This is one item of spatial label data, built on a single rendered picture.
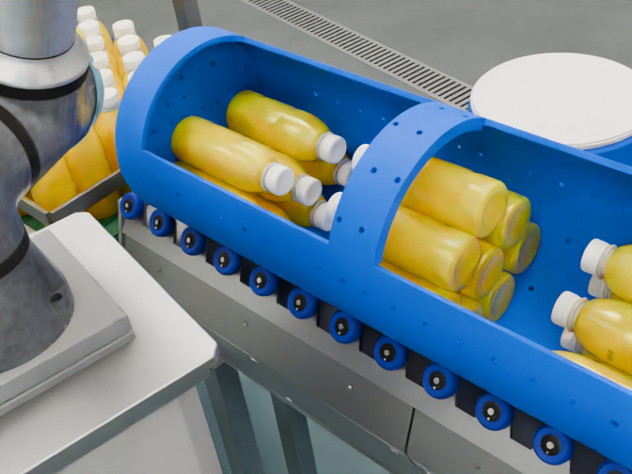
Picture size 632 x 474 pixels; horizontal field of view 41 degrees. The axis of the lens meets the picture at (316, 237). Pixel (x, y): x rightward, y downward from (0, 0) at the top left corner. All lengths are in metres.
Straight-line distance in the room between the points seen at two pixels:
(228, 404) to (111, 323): 0.80
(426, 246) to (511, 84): 0.53
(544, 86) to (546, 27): 2.49
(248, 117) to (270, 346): 0.33
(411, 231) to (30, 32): 0.45
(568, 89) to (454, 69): 2.20
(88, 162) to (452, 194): 0.67
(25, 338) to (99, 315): 0.08
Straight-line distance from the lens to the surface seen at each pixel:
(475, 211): 0.94
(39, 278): 0.86
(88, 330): 0.85
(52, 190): 1.39
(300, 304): 1.13
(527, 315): 1.10
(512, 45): 3.76
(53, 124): 0.85
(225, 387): 1.59
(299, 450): 1.91
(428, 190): 0.97
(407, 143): 0.93
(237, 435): 1.70
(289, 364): 1.21
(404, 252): 0.96
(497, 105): 1.36
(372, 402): 1.12
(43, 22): 0.79
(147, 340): 0.87
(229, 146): 1.13
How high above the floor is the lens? 1.75
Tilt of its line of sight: 40 degrees down
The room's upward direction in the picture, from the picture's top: 8 degrees counter-clockwise
